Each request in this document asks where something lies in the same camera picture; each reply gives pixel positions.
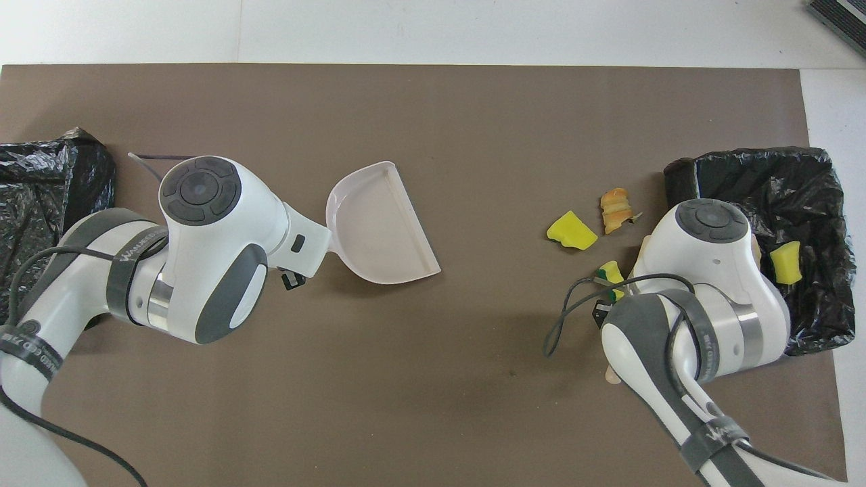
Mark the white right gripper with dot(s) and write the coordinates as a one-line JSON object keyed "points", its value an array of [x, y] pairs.
{"points": [[653, 260]]}

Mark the beige plastic dustpan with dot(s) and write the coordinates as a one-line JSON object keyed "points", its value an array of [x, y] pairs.
{"points": [[379, 223]]}

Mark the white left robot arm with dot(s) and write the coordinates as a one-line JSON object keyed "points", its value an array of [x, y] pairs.
{"points": [[203, 250]]}

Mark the black bag lined bin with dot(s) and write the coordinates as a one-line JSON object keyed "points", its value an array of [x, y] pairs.
{"points": [[34, 176], [812, 203]]}

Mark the yellow sponge wedge piece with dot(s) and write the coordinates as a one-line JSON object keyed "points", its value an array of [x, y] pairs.
{"points": [[572, 231]]}

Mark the brown table mat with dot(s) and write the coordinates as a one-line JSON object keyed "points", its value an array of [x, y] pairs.
{"points": [[433, 101]]}

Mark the dark ribbed device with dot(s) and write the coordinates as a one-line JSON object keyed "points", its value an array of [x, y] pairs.
{"points": [[842, 17]]}

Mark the beige hand brush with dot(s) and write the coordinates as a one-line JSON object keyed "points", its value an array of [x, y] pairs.
{"points": [[612, 376]]}

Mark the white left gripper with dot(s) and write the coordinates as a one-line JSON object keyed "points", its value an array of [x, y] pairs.
{"points": [[308, 253]]}

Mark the notched yellow sponge piece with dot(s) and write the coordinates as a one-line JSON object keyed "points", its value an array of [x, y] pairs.
{"points": [[612, 272]]}

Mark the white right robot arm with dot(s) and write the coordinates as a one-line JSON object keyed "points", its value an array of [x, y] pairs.
{"points": [[731, 297]]}

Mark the small yellow sponge piece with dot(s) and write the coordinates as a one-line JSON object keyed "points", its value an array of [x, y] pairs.
{"points": [[786, 264]]}

